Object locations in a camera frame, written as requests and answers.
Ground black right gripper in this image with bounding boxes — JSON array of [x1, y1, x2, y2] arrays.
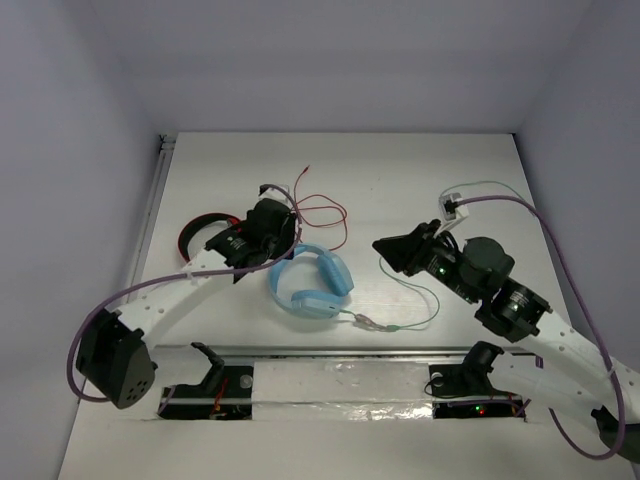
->
[[372, 218, 479, 304]]

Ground light blue headphones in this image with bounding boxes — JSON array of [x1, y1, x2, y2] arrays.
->
[[267, 243, 354, 320]]

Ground green headphone cable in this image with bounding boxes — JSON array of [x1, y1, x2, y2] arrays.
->
[[339, 180, 529, 335]]

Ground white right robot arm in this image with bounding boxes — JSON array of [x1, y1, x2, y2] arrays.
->
[[372, 220, 639, 463]]

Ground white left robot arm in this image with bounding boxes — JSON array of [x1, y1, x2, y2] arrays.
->
[[68, 199, 300, 409]]

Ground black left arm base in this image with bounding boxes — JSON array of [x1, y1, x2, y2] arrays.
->
[[157, 342, 254, 421]]

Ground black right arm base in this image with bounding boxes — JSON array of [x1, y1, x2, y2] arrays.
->
[[423, 341, 529, 420]]

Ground red and black headphones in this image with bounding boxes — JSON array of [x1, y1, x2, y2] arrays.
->
[[177, 212, 240, 263]]

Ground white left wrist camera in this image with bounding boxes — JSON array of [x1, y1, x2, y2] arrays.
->
[[259, 184, 291, 206]]

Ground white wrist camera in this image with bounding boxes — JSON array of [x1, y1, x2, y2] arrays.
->
[[259, 184, 291, 206], [438, 192, 469, 232]]

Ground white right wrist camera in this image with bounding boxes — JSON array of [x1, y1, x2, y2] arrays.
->
[[438, 192, 469, 232]]

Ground aluminium rail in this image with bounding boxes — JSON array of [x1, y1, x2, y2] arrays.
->
[[149, 344, 536, 360]]

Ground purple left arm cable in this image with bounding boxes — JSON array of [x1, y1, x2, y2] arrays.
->
[[68, 209, 304, 403]]

